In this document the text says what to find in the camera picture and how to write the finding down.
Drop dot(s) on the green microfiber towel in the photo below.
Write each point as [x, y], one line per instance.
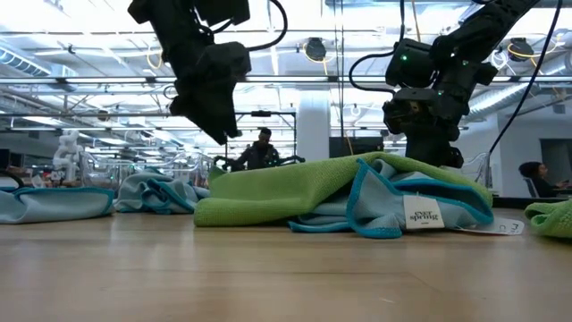
[552, 219]
[277, 188]

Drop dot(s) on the person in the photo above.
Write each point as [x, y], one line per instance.
[259, 154]
[538, 179]

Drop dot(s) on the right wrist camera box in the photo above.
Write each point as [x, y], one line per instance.
[404, 114]

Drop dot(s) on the dark background cabinet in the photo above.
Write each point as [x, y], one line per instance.
[357, 146]

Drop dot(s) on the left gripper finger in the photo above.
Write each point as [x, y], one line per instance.
[235, 127]
[214, 125]

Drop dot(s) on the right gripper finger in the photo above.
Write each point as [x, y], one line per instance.
[456, 157]
[426, 149]

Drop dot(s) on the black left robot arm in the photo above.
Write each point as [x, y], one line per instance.
[161, 18]

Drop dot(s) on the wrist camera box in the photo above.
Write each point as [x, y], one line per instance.
[230, 60]
[404, 114]

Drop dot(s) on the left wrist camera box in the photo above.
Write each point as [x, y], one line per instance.
[230, 60]

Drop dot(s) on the blue microfiber towel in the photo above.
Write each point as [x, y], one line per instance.
[380, 205]
[156, 194]
[53, 205]

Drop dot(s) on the white robot figure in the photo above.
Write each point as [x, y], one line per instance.
[68, 154]

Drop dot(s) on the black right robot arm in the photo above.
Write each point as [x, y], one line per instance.
[482, 31]

